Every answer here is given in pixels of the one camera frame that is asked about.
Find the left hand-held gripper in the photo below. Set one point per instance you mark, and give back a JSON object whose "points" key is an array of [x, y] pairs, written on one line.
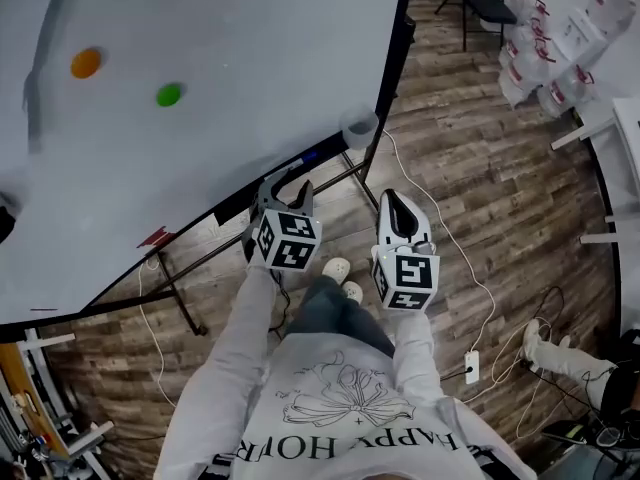
{"points": [[287, 240]]}

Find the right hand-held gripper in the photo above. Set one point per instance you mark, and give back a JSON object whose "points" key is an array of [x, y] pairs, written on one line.
{"points": [[410, 275]]}

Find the blue marker pen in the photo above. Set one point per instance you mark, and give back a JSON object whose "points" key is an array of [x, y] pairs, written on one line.
{"points": [[308, 157]]}

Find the person's left forearm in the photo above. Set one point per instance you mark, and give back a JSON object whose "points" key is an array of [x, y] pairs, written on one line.
{"points": [[245, 328]]}

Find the person's right forearm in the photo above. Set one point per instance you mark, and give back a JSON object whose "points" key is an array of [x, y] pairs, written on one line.
{"points": [[415, 353]]}

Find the large white whiteboard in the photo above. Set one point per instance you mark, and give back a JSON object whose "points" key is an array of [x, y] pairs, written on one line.
{"points": [[225, 43]]}

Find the white clog shoe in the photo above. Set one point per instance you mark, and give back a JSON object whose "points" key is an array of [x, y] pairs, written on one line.
{"points": [[336, 269], [352, 291]]}

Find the clear plastic cup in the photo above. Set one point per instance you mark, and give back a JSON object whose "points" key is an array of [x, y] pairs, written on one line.
{"points": [[357, 128]]}

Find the grey blue jeans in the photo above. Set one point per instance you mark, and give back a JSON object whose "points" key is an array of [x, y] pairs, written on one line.
{"points": [[335, 313]]}

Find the red tape patch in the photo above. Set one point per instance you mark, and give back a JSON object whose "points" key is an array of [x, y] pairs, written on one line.
{"points": [[157, 237]]}

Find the white printed sweatshirt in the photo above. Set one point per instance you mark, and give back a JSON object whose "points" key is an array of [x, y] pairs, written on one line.
{"points": [[310, 348]]}

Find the green round magnet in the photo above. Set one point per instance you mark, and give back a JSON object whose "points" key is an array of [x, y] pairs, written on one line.
{"points": [[169, 95]]}

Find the white power strip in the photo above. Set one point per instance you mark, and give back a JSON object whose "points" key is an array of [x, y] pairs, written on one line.
{"points": [[471, 367]]}

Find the group of clear water jugs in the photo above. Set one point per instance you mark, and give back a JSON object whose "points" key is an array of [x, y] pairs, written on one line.
{"points": [[530, 68]]}

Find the black folding chair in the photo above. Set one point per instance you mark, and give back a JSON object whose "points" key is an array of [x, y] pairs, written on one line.
{"points": [[487, 5]]}

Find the orange round magnet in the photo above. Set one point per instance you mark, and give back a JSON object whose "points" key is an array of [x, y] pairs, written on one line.
{"points": [[85, 63]]}

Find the white table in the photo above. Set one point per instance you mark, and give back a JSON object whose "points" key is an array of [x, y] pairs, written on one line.
{"points": [[625, 133]]}

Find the black flat device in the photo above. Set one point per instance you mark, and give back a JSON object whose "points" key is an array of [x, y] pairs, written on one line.
{"points": [[565, 430]]}

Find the thin red tape strip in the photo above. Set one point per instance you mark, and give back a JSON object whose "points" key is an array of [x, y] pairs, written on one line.
{"points": [[44, 310]]}

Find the white water dispenser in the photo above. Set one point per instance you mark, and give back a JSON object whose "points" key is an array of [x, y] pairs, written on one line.
{"points": [[585, 28]]}

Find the wooden table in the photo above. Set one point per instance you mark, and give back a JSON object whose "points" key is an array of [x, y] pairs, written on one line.
{"points": [[20, 388]]}

